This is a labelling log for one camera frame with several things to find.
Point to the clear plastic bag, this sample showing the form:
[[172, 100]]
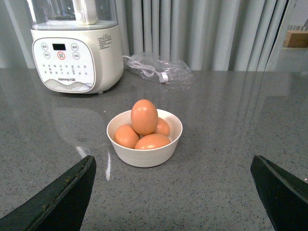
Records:
[[151, 68]]

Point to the brown egg back in bowl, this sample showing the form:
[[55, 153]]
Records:
[[162, 127]]

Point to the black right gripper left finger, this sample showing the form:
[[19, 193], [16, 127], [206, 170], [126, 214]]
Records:
[[60, 206]]

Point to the brown egg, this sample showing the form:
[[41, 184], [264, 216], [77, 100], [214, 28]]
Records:
[[144, 117], [162, 127], [126, 136], [152, 141]]

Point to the wooden block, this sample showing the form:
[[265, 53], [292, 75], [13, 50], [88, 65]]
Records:
[[296, 39]]

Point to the white bowl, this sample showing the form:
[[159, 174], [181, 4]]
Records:
[[146, 158]]

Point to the brown egg left in bowl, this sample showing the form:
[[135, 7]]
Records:
[[126, 136]]

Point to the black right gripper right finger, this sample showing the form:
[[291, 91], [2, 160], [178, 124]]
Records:
[[283, 195]]

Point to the white soy milk maker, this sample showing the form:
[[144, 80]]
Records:
[[76, 44]]

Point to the brown egg top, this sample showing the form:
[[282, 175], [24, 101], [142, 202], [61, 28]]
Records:
[[144, 117]]

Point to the grey curtain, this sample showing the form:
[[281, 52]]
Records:
[[218, 35]]

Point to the brown egg front in bowl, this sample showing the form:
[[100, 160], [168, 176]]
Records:
[[152, 141]]

